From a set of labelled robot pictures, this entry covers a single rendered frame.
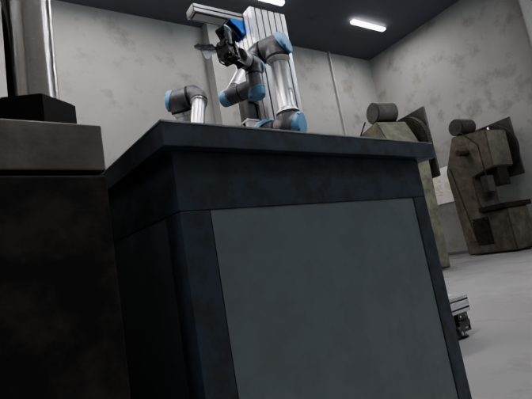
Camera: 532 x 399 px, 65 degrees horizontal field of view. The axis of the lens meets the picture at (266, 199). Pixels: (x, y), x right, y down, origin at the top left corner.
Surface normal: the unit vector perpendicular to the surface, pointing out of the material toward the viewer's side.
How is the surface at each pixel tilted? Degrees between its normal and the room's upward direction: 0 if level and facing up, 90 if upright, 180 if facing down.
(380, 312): 90
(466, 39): 90
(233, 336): 90
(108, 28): 90
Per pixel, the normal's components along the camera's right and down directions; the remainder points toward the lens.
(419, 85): -0.83, 0.05
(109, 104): 0.54, -0.22
